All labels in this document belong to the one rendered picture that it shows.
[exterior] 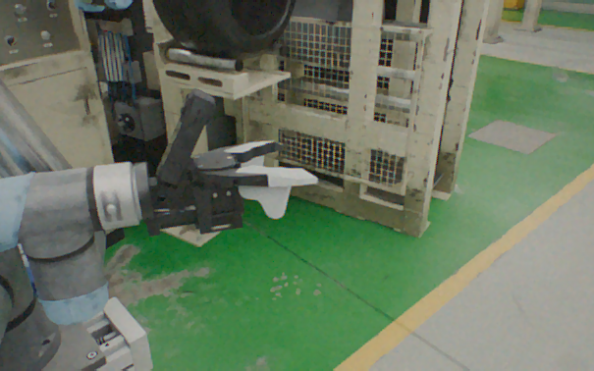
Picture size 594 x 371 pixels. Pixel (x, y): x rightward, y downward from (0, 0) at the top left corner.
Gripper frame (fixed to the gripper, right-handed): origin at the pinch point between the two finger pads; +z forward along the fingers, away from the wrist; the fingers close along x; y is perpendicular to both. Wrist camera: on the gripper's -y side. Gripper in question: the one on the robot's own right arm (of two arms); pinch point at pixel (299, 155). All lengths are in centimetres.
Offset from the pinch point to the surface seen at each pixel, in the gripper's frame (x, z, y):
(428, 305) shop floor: -84, 75, 96
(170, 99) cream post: -155, -12, 17
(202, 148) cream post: -158, 0, 41
